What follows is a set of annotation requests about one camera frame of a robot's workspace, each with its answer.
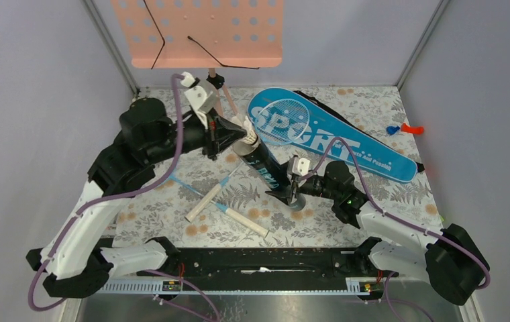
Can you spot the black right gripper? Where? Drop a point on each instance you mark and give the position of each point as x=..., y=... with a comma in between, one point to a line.
x=284, y=196

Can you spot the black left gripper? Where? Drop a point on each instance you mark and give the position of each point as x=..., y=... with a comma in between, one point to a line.
x=218, y=132

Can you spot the black shuttlecock tube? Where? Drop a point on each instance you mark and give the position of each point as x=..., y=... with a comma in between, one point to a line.
x=259, y=158

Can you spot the white shuttlecock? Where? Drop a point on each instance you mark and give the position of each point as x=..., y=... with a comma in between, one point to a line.
x=248, y=133

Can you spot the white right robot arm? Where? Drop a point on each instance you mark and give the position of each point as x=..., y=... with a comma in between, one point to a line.
x=445, y=258

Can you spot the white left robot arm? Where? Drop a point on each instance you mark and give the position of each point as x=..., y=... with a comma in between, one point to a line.
x=146, y=150

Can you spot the light blue racket at left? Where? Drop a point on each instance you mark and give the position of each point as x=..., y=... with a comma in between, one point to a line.
x=209, y=199

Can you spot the light blue racket on bag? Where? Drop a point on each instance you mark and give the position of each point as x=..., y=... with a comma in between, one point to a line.
x=280, y=122

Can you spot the blue sport racket bag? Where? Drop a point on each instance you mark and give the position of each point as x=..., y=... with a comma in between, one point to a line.
x=329, y=133

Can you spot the pink perforated music stand desk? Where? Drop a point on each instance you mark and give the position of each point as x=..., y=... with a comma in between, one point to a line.
x=202, y=34

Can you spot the blue clip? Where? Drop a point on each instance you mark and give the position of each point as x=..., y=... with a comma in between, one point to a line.
x=392, y=130

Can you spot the orange clip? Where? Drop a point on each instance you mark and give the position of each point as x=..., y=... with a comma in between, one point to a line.
x=412, y=130

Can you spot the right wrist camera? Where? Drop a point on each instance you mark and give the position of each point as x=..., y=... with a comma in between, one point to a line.
x=298, y=166

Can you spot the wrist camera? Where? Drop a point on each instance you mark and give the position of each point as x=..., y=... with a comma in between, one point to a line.
x=201, y=96
x=298, y=166

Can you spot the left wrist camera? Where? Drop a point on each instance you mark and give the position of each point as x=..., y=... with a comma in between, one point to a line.
x=201, y=96

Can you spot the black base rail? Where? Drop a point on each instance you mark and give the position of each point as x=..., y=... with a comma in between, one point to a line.
x=270, y=269

